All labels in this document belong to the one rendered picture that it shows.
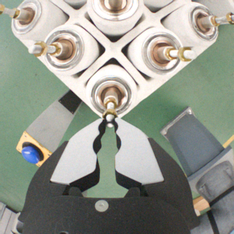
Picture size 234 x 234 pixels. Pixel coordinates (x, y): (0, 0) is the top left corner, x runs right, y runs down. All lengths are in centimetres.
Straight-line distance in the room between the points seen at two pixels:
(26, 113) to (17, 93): 11
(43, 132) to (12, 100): 48
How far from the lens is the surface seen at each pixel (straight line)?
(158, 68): 22
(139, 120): 54
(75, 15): 30
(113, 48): 28
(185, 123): 54
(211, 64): 63
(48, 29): 28
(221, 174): 42
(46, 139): 25
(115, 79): 20
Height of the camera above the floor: 45
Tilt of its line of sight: 61 degrees down
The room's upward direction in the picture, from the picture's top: 179 degrees clockwise
